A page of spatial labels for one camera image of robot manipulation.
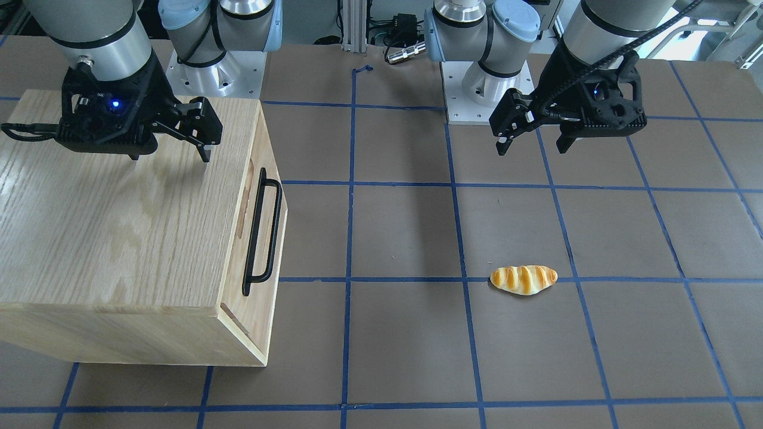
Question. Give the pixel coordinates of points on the toy bread roll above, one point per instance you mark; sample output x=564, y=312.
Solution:
x=526, y=280

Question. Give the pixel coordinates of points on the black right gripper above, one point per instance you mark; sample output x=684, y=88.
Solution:
x=156, y=90

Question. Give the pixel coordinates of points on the wooden drawer cabinet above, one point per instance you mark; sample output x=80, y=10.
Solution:
x=167, y=260

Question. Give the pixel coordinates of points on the silver metal connector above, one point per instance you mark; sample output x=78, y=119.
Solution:
x=405, y=54

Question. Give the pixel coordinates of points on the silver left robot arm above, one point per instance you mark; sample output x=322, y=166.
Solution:
x=499, y=36

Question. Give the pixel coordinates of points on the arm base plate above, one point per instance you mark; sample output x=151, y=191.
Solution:
x=239, y=75
x=471, y=95

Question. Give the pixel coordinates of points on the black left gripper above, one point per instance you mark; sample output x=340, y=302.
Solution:
x=555, y=83

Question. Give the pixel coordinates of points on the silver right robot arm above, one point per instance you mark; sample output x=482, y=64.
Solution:
x=109, y=37

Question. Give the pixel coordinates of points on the black power adapter background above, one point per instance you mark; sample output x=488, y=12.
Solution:
x=401, y=30

